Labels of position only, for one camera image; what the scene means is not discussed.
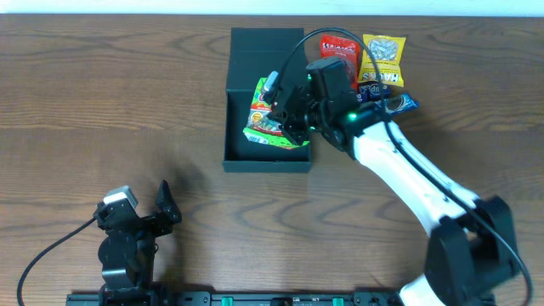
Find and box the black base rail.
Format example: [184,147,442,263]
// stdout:
[65,290,409,306]

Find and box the blue Eclipse mint tin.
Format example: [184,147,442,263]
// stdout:
[357,81,392,102]

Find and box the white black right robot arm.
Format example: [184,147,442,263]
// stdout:
[261,57,526,305]

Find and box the dark green open box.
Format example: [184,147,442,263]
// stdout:
[223,28,311,173]

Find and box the red Hacks candy bag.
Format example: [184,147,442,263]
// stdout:
[320,34,361,89]

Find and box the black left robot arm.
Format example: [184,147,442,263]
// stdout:
[93,180,182,305]

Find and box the blue Dairy Milk chocolate bar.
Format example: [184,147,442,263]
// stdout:
[375,93,419,116]

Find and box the green Haribo gummy bag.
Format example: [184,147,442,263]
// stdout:
[242,77,300,150]

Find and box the yellow Hacks candy bag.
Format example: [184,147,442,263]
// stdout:
[358,34,406,88]

